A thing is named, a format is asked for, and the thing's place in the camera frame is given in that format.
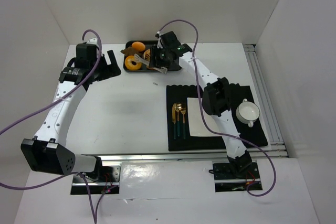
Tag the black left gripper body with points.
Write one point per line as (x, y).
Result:
(109, 65)

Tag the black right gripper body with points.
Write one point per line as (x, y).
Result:
(156, 60)

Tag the metal serving tongs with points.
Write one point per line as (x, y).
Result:
(137, 58)

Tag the orange ring donut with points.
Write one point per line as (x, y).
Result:
(131, 65)

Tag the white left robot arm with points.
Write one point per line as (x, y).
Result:
(46, 151)

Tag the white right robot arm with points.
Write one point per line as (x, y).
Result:
(214, 94)

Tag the brown chocolate bread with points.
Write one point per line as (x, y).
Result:
(130, 51)

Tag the black bread tray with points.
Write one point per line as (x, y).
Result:
(148, 43)

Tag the round orange bun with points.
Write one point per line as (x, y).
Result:
(138, 46)

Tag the white square plate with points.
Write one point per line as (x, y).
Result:
(196, 125)

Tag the white soup bowl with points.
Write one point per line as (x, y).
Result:
(247, 113)

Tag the glazed ring donut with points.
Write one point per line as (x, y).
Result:
(147, 55)

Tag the gold knife green handle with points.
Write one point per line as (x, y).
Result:
(174, 120)

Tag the gold spoon green handle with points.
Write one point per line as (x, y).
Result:
(178, 108)

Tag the gold fork green handle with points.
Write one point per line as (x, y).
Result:
(183, 111)

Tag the aluminium table rail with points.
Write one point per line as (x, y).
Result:
(164, 157)

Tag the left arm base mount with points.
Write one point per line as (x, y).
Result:
(105, 180)

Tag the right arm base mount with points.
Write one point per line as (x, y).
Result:
(226, 180)

